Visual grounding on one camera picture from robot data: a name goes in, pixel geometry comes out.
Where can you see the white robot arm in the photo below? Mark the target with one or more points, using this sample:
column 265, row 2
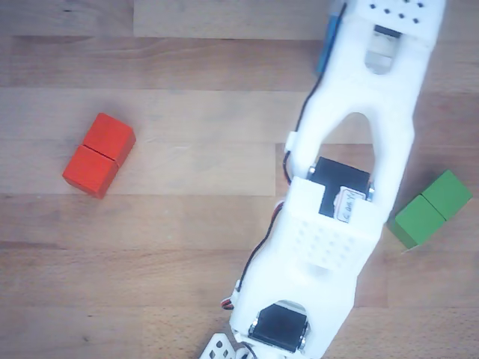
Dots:
column 355, row 112

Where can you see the long blue block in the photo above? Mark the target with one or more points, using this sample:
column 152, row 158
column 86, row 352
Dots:
column 329, row 41

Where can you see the long red block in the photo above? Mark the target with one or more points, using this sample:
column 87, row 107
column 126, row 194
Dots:
column 99, row 157

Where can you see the long green block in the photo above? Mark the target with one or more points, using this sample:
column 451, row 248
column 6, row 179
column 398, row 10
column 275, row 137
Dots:
column 426, row 213

